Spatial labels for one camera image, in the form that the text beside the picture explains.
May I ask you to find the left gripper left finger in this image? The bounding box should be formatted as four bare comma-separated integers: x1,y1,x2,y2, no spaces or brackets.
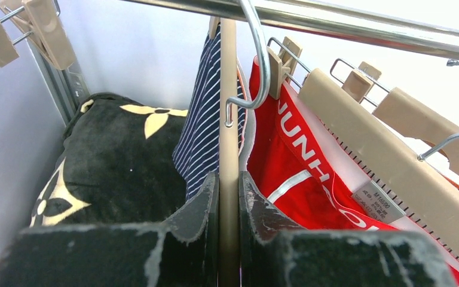
0,173,219,286

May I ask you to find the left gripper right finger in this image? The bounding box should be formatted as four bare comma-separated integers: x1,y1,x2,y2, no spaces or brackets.
238,172,456,286

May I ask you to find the red underwear with white lettering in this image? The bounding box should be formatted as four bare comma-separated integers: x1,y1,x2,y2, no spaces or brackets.
246,56,459,287

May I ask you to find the navy striped underwear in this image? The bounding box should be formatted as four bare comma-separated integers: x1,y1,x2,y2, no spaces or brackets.
172,24,247,201

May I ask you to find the beige hanger with red underwear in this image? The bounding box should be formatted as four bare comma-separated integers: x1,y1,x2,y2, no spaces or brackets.
267,36,459,279

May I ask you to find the beige hanger with navy underwear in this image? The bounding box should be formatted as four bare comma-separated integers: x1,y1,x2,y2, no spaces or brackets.
207,0,273,287

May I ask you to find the beige hanger with grey underwear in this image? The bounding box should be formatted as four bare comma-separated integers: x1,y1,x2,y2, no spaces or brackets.
331,58,459,176

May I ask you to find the empty beige clip hanger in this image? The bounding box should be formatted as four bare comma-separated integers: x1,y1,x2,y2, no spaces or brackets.
0,0,76,70

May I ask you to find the black floral plush cushion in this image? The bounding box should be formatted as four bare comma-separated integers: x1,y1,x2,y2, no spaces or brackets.
30,93,187,227

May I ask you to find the metal hanging rod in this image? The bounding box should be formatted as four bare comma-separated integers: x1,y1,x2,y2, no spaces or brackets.
143,1,459,60

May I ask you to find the aluminium wall profile left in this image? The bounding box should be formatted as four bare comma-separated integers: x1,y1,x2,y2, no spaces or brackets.
26,40,90,124

